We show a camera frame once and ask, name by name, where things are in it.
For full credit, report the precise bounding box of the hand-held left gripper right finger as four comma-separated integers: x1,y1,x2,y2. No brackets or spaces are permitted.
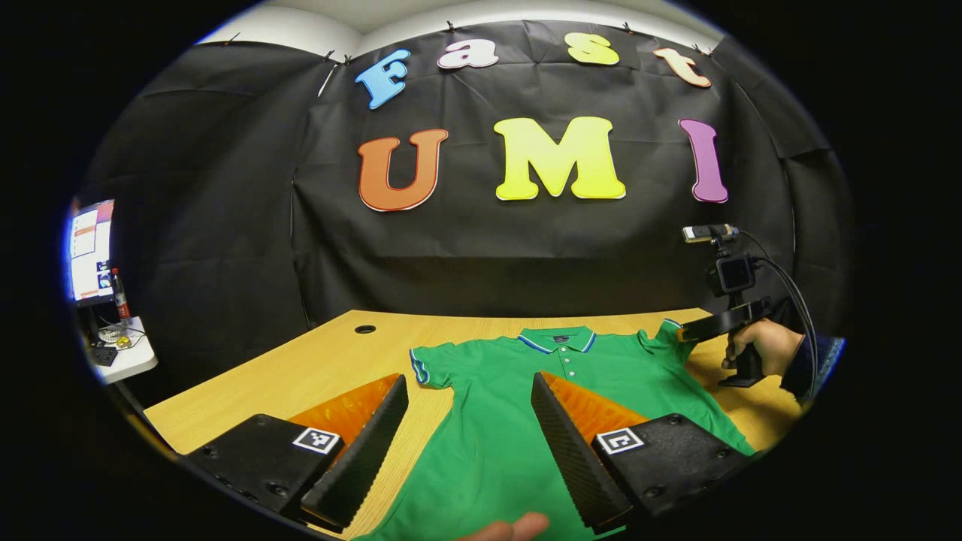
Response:
530,370,756,536

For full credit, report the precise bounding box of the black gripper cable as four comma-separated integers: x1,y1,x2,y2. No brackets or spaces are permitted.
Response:
739,229,820,399

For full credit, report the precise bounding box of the green T-shirt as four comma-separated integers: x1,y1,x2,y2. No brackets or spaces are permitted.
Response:
353,318,756,541

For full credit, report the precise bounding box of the red bottle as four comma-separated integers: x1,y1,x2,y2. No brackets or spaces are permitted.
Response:
111,267,132,322

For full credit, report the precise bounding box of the small white side table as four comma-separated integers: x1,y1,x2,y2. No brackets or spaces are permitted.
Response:
83,316,159,385

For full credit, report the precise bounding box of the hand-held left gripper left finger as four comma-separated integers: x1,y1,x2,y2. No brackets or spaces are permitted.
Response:
183,373,410,530

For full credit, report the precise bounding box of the computer monitor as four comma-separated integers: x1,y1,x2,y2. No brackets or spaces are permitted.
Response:
66,199,115,305

